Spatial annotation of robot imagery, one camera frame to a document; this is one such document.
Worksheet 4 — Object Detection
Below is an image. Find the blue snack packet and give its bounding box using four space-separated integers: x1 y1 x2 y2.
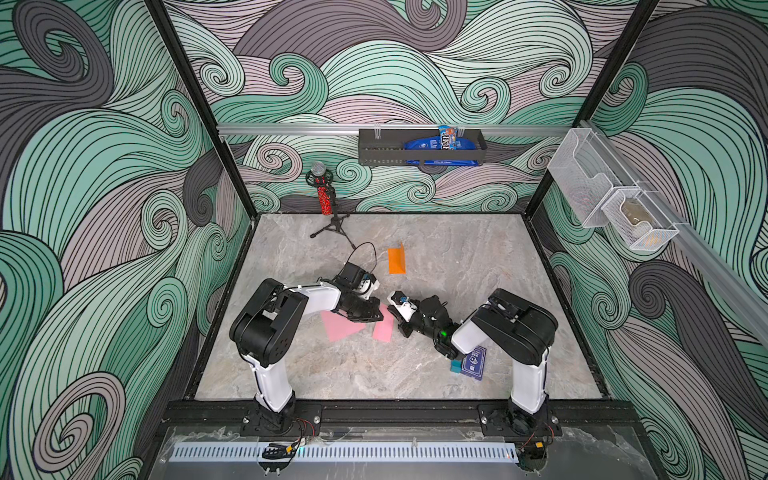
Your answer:
403 126 478 166

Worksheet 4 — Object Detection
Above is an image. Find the aluminium rail back wall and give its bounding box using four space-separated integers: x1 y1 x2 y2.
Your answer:
217 122 570 137

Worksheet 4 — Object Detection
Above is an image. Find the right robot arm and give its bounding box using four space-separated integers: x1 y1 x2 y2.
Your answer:
387 288 559 416

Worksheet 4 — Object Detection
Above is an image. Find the pink paper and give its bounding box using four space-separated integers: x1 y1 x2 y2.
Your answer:
372 305 395 343
321 311 365 342

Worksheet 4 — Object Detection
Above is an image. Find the aluminium rail wall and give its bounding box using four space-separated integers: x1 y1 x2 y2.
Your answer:
217 122 570 137
579 120 767 345

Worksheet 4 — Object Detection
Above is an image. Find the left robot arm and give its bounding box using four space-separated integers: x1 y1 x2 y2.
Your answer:
229 262 383 424

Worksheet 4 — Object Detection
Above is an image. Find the microphone on tripod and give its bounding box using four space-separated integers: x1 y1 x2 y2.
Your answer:
305 161 356 249

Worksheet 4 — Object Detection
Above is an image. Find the aluminium rail right wall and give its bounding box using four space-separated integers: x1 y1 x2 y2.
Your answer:
579 120 767 345

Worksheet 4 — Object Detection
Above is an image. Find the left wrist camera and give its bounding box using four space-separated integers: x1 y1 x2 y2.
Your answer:
354 273 380 300

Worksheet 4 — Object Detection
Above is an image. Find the white slotted cable duct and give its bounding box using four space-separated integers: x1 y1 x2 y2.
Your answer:
169 441 518 463

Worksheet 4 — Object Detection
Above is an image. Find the blue card box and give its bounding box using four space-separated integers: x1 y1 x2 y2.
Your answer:
460 346 487 381

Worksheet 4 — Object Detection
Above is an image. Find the orange square paper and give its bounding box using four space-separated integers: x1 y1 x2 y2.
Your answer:
387 244 406 275

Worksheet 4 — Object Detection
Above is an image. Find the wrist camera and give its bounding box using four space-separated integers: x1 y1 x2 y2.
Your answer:
388 290 419 322
354 273 380 300

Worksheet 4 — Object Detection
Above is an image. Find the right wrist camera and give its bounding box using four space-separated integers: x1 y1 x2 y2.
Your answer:
388 290 419 322

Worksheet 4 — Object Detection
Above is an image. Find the black wall shelf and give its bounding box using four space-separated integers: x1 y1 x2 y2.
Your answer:
358 126 488 166

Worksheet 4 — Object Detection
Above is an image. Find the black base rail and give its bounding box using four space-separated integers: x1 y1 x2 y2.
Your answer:
160 399 639 427

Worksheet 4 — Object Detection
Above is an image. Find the small clear plastic bin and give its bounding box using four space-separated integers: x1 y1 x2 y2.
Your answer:
601 187 679 252

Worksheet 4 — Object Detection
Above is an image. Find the large clear plastic bin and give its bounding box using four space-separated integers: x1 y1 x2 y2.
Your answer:
548 128 620 228

